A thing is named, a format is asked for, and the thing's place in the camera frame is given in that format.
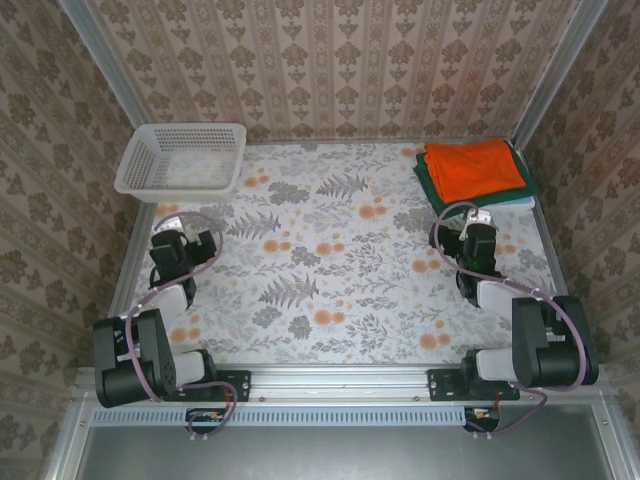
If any orange t-shirt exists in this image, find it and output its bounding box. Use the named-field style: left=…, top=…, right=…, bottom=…
left=423, top=139, right=528, bottom=205

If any folded dark green t-shirt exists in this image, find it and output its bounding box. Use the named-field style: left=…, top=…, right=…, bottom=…
left=412, top=138, right=541, bottom=220

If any folded light blue t-shirt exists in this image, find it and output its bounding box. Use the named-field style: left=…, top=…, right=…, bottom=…
left=487, top=195, right=534, bottom=210

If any white perforated plastic basket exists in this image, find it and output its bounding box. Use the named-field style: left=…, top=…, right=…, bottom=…
left=113, top=122, right=250, bottom=204

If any floral tablecloth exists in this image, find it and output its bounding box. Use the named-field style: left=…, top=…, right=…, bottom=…
left=115, top=142, right=581, bottom=365

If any grey metal sheet panel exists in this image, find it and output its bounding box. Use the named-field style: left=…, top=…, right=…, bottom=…
left=74, top=404, right=616, bottom=480

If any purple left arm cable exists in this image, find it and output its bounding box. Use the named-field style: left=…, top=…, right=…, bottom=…
left=127, top=211, right=240, bottom=444

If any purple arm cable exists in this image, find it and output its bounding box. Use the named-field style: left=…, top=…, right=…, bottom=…
left=127, top=211, right=240, bottom=444
left=432, top=201, right=589, bottom=435

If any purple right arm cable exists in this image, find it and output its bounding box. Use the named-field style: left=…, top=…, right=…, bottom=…
left=432, top=201, right=589, bottom=435

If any aluminium table side rail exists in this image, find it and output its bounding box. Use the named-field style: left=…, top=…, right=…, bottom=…
left=530, top=204, right=591, bottom=364
left=93, top=202, right=157, bottom=366

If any thin aluminium rail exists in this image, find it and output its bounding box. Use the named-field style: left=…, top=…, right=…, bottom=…
left=247, top=135, right=516, bottom=147

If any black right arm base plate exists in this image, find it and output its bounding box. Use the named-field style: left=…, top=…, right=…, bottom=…
left=427, top=368, right=521, bottom=402

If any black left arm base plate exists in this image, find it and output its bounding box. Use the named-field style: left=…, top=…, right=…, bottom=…
left=209, top=369, right=252, bottom=403

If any wide aluminium frame rail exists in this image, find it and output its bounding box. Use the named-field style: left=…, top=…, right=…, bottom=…
left=74, top=363, right=614, bottom=401

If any aluminium frame post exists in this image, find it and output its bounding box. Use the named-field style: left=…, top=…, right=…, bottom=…
left=512, top=0, right=609, bottom=149
left=57, top=0, right=151, bottom=126

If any slotted grey cable duct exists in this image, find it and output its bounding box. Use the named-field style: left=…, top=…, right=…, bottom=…
left=91, top=405, right=469, bottom=427

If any aluminium lower frame rail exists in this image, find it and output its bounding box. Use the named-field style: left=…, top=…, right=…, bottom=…
left=592, top=399, right=634, bottom=480
left=42, top=399, right=94, bottom=480

